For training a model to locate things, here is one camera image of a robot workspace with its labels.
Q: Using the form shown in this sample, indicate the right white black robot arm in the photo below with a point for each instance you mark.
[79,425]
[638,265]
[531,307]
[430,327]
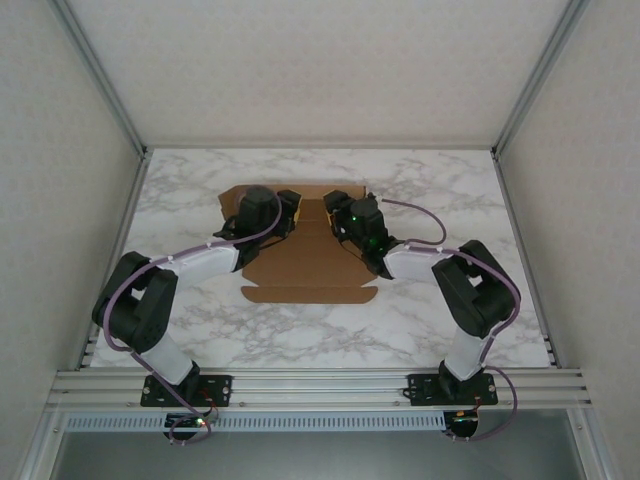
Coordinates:
[480,300]

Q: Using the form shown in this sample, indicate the lower aluminium frame post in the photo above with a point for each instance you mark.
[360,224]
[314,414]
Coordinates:
[587,450]
[40,450]

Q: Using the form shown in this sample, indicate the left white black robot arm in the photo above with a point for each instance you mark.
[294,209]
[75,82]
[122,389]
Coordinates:
[135,310]

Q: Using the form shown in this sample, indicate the aluminium frame post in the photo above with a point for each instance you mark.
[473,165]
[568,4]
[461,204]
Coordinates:
[102,75]
[587,450]
[40,450]
[540,75]

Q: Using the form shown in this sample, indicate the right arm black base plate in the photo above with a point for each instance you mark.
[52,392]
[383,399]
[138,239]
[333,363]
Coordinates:
[425,390]

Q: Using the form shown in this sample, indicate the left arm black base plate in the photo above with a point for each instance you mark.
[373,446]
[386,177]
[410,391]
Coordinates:
[220,390]

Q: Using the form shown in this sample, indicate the aluminium mounting beam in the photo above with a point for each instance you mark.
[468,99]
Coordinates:
[320,390]

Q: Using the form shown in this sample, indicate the brown cardboard box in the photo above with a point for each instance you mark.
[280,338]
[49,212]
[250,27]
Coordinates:
[310,270]

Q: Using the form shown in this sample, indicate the aluminium table side rail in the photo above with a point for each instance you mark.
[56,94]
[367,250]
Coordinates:
[132,200]
[509,200]

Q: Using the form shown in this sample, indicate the aluminium frame cross rail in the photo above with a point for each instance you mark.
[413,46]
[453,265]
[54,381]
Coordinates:
[320,147]

